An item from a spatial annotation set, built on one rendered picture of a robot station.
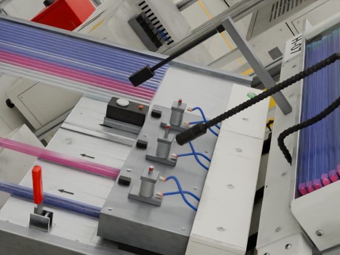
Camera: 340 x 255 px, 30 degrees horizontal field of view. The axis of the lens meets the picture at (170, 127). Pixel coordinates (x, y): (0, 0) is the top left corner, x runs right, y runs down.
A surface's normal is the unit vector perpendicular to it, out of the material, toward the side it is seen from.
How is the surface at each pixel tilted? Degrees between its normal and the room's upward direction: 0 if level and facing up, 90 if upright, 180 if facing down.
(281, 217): 90
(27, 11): 0
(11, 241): 90
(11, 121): 0
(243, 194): 44
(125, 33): 0
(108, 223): 90
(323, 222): 90
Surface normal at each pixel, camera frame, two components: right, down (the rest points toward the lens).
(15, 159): 0.79, -0.43
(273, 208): -0.58, -0.76
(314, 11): -0.21, 0.49
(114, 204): 0.17, -0.84
